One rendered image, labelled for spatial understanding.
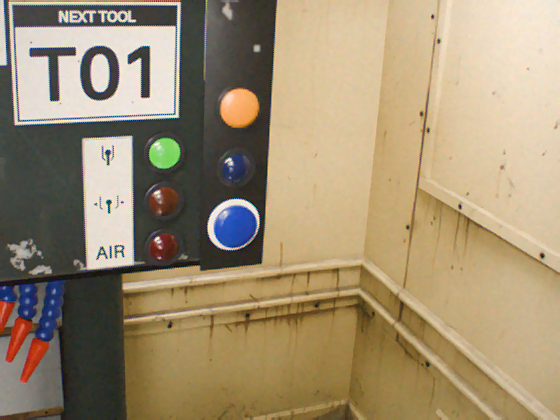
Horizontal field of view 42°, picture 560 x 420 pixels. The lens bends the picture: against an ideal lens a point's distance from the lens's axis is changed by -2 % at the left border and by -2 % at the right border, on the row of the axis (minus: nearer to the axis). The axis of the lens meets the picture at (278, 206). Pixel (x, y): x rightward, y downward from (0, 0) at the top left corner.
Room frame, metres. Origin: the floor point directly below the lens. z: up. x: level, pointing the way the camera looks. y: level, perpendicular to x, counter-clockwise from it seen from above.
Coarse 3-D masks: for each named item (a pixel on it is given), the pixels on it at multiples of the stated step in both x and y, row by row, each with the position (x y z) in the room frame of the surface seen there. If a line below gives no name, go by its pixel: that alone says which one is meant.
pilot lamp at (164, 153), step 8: (160, 144) 0.44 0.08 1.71; (168, 144) 0.44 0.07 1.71; (176, 144) 0.45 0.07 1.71; (152, 152) 0.44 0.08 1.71; (160, 152) 0.44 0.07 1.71; (168, 152) 0.44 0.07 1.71; (176, 152) 0.45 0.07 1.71; (152, 160) 0.44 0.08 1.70; (160, 160) 0.44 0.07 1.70; (168, 160) 0.44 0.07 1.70; (176, 160) 0.45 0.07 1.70
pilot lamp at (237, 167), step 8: (232, 160) 0.46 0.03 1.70; (240, 160) 0.46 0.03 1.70; (248, 160) 0.47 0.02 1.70; (224, 168) 0.46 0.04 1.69; (232, 168) 0.46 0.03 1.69; (240, 168) 0.46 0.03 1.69; (248, 168) 0.47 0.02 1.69; (224, 176) 0.46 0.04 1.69; (232, 176) 0.46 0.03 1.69; (240, 176) 0.46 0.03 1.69
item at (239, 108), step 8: (240, 88) 0.46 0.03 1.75; (232, 96) 0.46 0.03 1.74; (240, 96) 0.46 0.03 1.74; (248, 96) 0.46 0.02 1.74; (224, 104) 0.46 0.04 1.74; (232, 104) 0.46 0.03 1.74; (240, 104) 0.46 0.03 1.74; (248, 104) 0.46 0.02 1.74; (256, 104) 0.47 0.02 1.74; (224, 112) 0.46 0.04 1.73; (232, 112) 0.46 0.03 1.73; (240, 112) 0.46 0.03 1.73; (248, 112) 0.46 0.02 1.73; (256, 112) 0.47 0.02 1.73; (224, 120) 0.46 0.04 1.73; (232, 120) 0.46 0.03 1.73; (240, 120) 0.46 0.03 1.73; (248, 120) 0.46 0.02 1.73
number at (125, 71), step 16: (80, 48) 0.43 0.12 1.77; (96, 48) 0.43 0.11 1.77; (112, 48) 0.44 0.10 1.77; (128, 48) 0.44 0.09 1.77; (144, 48) 0.44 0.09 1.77; (160, 48) 0.45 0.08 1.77; (80, 64) 0.43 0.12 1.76; (96, 64) 0.43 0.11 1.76; (112, 64) 0.44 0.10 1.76; (128, 64) 0.44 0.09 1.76; (144, 64) 0.44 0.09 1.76; (160, 64) 0.45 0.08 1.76; (80, 80) 0.43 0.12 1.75; (96, 80) 0.43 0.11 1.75; (112, 80) 0.44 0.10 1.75; (128, 80) 0.44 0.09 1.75; (144, 80) 0.44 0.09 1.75; (160, 80) 0.45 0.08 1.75; (80, 96) 0.43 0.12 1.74; (96, 96) 0.43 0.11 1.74; (112, 96) 0.44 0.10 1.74; (128, 96) 0.44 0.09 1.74; (144, 96) 0.44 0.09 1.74; (160, 96) 0.45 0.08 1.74
